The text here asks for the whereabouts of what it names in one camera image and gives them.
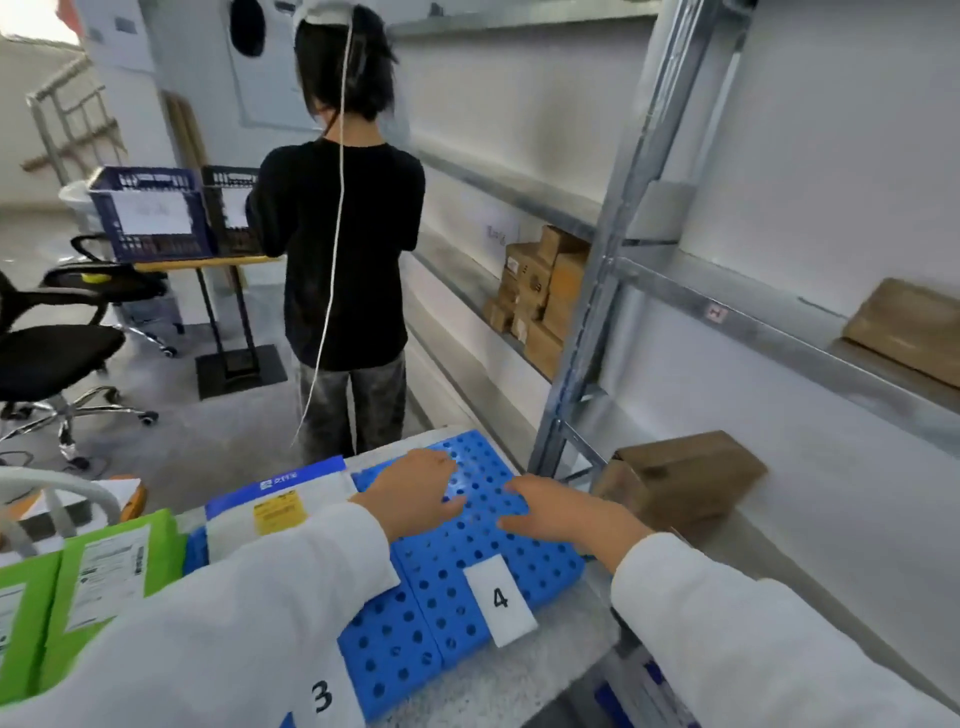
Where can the black round wall object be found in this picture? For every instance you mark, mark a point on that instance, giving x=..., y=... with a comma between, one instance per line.
x=247, y=26

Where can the person's left thumb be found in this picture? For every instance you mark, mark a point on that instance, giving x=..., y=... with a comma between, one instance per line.
x=450, y=508

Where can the blue plastic basket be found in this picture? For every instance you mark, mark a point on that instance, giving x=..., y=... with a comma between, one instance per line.
x=150, y=214

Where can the white head-worn device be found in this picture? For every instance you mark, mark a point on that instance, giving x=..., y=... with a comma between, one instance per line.
x=324, y=11

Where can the blue perforated crate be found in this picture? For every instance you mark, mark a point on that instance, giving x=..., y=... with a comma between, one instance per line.
x=480, y=547
x=390, y=652

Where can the person's right forearm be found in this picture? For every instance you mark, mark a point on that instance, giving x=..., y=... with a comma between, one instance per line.
x=750, y=652

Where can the white wall board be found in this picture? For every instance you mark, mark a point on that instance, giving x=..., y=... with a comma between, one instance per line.
x=266, y=75

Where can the stack of small cardboard boxes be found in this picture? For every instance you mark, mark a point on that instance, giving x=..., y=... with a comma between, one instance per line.
x=540, y=292

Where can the blue and white mailer package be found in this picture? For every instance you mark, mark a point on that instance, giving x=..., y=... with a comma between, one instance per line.
x=285, y=499

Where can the flat brown cardboard box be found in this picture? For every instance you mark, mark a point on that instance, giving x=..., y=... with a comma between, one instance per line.
x=907, y=326

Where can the person's left forearm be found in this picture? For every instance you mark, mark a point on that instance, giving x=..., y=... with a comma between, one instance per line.
x=225, y=637

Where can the person's left hand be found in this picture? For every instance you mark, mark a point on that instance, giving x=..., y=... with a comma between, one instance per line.
x=405, y=499

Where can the green box with white label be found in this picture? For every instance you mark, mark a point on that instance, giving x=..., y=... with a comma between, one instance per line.
x=112, y=577
x=22, y=630

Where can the wooden ladder frame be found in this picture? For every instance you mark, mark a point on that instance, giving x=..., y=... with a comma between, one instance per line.
x=71, y=120

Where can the yellow table with black stand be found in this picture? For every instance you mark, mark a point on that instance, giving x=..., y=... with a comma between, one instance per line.
x=225, y=315

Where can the person's right hand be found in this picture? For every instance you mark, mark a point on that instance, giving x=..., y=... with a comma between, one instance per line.
x=577, y=521

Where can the metal shelf rack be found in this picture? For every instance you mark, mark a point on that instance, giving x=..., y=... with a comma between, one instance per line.
x=637, y=195

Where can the person's right thumb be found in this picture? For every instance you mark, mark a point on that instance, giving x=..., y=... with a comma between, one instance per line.
x=517, y=523

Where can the dark plastic basket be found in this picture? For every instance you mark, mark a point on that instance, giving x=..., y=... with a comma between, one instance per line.
x=229, y=214

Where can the white paper number label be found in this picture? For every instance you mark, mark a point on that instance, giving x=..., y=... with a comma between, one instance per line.
x=500, y=600
x=322, y=697

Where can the black office chair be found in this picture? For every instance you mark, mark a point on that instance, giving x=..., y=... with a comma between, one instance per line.
x=52, y=360
x=112, y=281

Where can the white plastic bin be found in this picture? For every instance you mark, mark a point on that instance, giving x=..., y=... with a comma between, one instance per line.
x=77, y=206

